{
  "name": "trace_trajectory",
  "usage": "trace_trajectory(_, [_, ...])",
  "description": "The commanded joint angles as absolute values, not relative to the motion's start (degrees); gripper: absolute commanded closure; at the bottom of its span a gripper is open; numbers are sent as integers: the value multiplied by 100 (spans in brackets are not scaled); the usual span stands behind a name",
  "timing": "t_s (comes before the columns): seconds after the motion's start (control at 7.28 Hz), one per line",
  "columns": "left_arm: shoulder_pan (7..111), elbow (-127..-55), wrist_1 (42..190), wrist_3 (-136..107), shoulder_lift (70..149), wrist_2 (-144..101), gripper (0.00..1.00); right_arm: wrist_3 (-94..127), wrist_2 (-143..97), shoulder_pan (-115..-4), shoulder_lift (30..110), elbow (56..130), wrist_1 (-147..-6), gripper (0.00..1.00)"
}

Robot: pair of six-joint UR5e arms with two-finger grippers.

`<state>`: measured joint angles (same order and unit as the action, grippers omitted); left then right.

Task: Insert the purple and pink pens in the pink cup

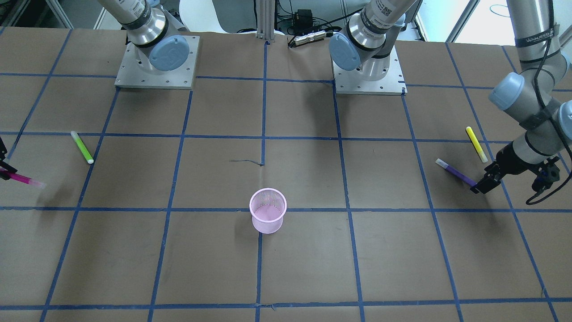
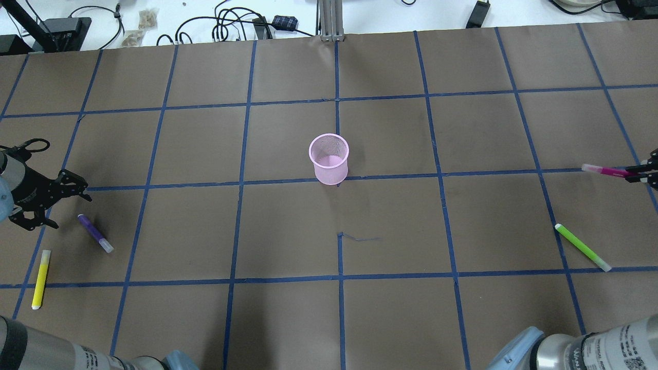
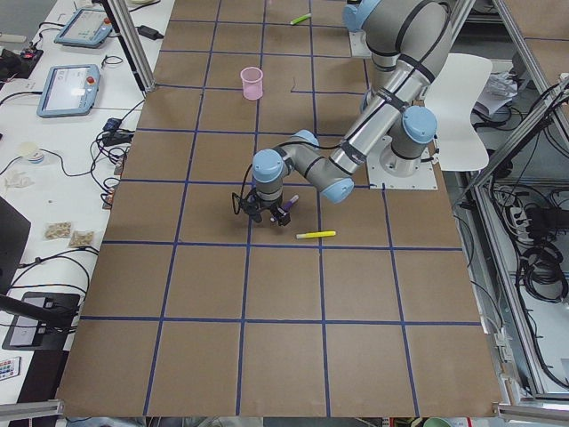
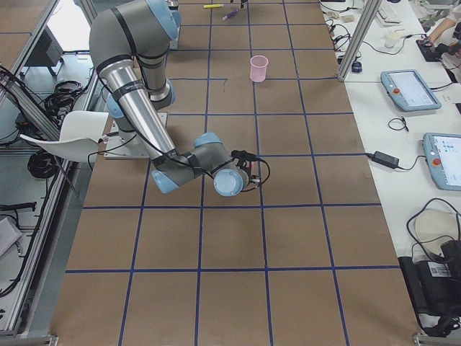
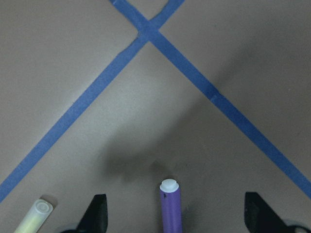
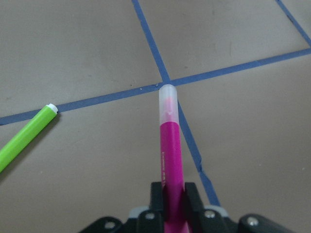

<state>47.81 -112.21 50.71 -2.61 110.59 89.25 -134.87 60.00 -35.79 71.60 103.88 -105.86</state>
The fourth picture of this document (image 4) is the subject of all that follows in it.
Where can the blue teach pendant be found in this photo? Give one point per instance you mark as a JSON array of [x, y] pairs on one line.
[[409, 91], [442, 151]]

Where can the far blue teach pendant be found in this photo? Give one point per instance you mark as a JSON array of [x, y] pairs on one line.
[[409, 91]]

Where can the purple pen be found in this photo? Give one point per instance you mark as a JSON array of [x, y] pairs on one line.
[[230, 14]]

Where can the blue usb hub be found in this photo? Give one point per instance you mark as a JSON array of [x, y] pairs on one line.
[[356, 67]]

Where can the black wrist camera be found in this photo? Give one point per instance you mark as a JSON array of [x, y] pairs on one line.
[[244, 158]]

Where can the yellow pen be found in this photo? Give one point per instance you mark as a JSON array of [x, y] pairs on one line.
[[213, 6]]

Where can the pink mesh cup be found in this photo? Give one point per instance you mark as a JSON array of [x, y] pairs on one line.
[[258, 68]]

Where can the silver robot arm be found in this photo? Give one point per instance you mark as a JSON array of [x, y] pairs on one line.
[[128, 46]]

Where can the black power adapter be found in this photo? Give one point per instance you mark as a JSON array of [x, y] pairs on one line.
[[383, 159]]

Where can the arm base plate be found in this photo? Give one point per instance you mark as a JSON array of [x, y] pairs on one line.
[[124, 144]]

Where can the aluminium frame post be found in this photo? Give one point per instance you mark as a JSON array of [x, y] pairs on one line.
[[368, 14]]

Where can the near blue teach pendant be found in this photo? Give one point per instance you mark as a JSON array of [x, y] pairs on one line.
[[442, 151]]

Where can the white plastic chair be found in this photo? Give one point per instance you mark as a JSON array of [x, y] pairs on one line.
[[79, 136]]

